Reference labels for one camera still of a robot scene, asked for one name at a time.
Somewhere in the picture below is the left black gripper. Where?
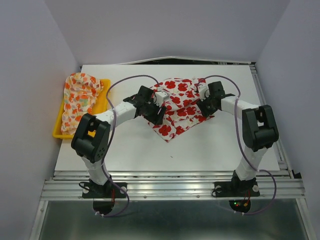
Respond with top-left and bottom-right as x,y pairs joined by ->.
143,98 -> 167,126

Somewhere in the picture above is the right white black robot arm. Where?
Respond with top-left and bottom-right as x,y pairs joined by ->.
196,81 -> 279,198

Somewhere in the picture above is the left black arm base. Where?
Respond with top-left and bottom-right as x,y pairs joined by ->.
78,181 -> 126,199

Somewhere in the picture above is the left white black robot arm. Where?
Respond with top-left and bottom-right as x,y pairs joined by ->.
71,86 -> 169,197

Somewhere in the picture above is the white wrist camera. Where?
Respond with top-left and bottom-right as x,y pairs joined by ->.
153,91 -> 170,107
196,81 -> 210,101

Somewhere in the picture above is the orange floral skirt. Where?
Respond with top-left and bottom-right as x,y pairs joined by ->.
60,72 -> 104,135

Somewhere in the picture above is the white red poppy skirt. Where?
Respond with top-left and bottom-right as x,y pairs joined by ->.
147,77 -> 214,142

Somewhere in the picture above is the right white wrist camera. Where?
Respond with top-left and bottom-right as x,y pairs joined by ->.
196,81 -> 210,101

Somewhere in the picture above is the aluminium frame rail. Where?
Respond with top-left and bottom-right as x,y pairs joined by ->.
40,170 -> 305,201

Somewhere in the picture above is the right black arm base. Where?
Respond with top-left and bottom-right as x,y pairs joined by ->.
211,181 -> 261,199

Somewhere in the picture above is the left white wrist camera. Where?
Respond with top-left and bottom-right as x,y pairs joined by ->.
153,91 -> 170,107

